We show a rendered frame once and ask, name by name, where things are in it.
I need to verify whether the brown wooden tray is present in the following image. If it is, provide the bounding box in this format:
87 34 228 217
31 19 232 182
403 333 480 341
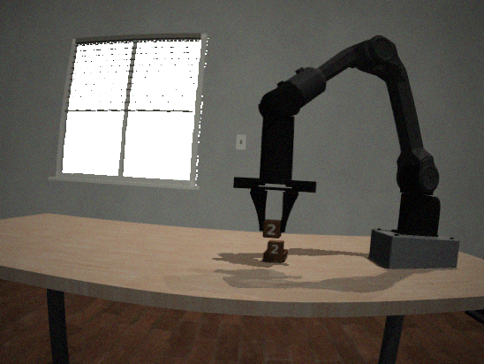
263 249 288 262

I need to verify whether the brown number cube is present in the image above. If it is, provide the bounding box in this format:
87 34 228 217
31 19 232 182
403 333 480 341
262 219 281 239
267 239 284 254

